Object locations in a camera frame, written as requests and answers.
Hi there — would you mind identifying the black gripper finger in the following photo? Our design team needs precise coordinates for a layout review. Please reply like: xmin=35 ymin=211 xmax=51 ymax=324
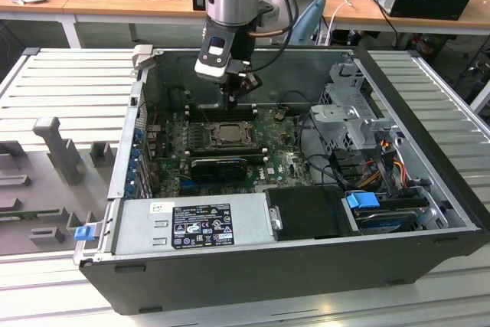
xmin=223 ymin=74 xmax=240 ymax=110
xmin=234 ymin=72 xmax=264 ymax=110

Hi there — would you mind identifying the silver CPU plate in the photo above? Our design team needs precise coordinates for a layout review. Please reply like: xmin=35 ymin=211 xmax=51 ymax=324
xmin=217 ymin=124 xmax=248 ymax=144

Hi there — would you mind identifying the metal socket cover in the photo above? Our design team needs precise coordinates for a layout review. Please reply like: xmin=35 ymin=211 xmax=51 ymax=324
xmin=209 ymin=121 xmax=254 ymax=149

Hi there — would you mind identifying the black RAM slot bank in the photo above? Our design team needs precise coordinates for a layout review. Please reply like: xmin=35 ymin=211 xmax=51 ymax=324
xmin=185 ymin=102 xmax=257 ymax=122
xmin=187 ymin=144 xmax=268 ymax=164

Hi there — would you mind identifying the CPU socket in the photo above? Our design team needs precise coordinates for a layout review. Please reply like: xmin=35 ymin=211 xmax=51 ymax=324
xmin=206 ymin=119 xmax=257 ymax=150

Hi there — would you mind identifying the black cylindrical component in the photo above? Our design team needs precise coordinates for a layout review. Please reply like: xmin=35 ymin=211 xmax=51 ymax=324
xmin=169 ymin=87 xmax=188 ymax=110

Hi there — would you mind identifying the pale blue teach pendant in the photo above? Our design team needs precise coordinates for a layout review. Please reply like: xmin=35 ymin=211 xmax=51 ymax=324
xmin=286 ymin=0 xmax=327 ymax=47

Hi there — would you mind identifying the black graphics card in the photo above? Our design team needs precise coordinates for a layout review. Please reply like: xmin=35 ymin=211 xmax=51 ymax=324
xmin=189 ymin=155 xmax=248 ymax=183

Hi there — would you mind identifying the green motherboard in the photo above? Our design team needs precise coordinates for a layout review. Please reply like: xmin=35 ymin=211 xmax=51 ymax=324
xmin=152 ymin=104 xmax=319 ymax=197

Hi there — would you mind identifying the grey metal drive cage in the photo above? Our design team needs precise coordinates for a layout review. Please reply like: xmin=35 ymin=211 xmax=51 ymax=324
xmin=309 ymin=57 xmax=409 ymax=163

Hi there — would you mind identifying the black plastic shroud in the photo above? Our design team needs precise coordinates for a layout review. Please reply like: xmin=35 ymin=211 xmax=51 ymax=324
xmin=263 ymin=185 xmax=361 ymax=241

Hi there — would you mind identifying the hard disk in blue carrier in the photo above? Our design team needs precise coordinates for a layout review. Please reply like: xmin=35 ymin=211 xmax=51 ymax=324
xmin=343 ymin=191 xmax=428 ymax=235

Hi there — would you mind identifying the grey power supply unit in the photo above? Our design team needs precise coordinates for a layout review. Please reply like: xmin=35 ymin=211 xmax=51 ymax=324
xmin=109 ymin=191 xmax=275 ymax=257

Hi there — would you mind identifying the black open PC case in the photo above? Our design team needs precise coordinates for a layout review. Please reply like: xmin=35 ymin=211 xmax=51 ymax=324
xmin=72 ymin=44 xmax=484 ymax=316

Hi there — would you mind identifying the blue case latch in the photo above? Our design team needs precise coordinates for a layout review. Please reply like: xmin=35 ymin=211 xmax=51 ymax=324
xmin=74 ymin=224 xmax=95 ymax=242

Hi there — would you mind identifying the grey parts rack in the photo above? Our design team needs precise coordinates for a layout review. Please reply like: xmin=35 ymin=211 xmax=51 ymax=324
xmin=0 ymin=116 xmax=119 ymax=257

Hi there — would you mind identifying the green RAM stick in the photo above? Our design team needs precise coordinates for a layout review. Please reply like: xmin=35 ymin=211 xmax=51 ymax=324
xmin=0 ymin=209 xmax=62 ymax=223

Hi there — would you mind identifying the white camera on black bracket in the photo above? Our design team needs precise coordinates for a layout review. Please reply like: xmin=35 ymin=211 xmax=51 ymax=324
xmin=194 ymin=28 xmax=237 ymax=83

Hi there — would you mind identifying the small white wrist camera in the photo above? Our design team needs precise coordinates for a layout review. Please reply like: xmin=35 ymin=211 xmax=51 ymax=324
xmin=258 ymin=0 xmax=281 ymax=25

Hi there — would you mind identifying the black camera cable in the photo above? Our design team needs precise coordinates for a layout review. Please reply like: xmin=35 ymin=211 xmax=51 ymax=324
xmin=248 ymin=0 xmax=300 ymax=74

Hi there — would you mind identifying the grey case handle latch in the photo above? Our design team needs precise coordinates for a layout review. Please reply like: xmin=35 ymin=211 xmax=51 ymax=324
xmin=132 ymin=44 xmax=155 ymax=72

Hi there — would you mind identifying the white cable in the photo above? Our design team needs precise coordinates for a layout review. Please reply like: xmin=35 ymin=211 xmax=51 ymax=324
xmin=326 ymin=0 xmax=354 ymax=45

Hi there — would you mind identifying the expansion slot bracket row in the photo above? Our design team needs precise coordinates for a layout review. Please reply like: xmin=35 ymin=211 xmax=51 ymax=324
xmin=128 ymin=123 xmax=154 ymax=196

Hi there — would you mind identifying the coloured power wire bundle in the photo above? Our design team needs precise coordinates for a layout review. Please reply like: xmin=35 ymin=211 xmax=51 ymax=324
xmin=355 ymin=139 xmax=407 ymax=190

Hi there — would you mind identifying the white metal frame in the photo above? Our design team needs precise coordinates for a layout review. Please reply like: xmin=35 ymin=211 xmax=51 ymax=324
xmin=468 ymin=80 xmax=490 ymax=114

